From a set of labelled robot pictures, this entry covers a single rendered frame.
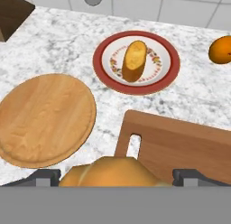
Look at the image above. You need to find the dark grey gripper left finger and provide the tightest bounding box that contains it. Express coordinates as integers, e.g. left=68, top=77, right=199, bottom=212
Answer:
left=2, top=168, right=62, bottom=188

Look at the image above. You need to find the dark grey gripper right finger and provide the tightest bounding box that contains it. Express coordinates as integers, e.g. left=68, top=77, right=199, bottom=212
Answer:
left=171, top=168, right=231, bottom=188

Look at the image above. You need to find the rectangular wooden cutting board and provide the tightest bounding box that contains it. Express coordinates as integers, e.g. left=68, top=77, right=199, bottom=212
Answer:
left=114, top=109, right=231, bottom=185

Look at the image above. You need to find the round wooden board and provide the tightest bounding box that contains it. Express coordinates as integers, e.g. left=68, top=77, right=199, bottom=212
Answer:
left=0, top=72, right=97, bottom=170

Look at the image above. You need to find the golden croissant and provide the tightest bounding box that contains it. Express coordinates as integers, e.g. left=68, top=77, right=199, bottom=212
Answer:
left=58, top=155, right=173, bottom=188

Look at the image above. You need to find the red rimmed floral plate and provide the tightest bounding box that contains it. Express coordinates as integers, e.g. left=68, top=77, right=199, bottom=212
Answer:
left=92, top=30, right=181, bottom=97

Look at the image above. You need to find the golden bread roll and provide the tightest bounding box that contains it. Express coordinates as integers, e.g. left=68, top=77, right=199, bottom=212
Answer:
left=121, top=40, right=148, bottom=83

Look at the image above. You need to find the orange fruit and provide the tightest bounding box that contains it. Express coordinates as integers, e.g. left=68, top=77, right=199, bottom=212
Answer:
left=208, top=35, right=231, bottom=65

